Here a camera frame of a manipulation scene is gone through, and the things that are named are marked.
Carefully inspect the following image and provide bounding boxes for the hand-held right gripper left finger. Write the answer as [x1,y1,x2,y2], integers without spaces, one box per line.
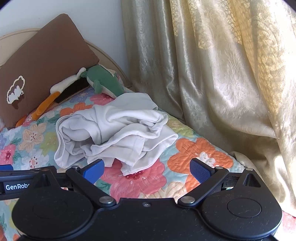
[31,159,117,208]

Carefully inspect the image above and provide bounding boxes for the cream patterned curtain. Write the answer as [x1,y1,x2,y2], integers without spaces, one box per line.
[120,0,296,214]

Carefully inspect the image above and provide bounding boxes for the white cotton garment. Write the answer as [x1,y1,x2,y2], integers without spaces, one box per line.
[54,92,179,176]

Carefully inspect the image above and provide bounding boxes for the green plush toy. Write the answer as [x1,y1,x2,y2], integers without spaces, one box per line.
[80,65,126,98]

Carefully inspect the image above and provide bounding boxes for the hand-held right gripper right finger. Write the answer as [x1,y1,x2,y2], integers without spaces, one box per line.
[177,158,263,208]

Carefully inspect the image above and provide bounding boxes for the white and orange plush toy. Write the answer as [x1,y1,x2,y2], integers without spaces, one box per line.
[15,67,90,128]

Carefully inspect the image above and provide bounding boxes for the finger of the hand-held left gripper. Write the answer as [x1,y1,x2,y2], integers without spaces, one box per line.
[0,164,50,177]

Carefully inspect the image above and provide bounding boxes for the floral quilted bedspread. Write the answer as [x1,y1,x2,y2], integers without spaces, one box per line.
[0,86,296,241]

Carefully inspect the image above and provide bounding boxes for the cream bed headboard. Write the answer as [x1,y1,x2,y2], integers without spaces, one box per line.
[0,28,132,88]

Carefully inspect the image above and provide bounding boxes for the brown pillow with cloud print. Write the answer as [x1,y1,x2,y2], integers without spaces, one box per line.
[0,13,100,130]

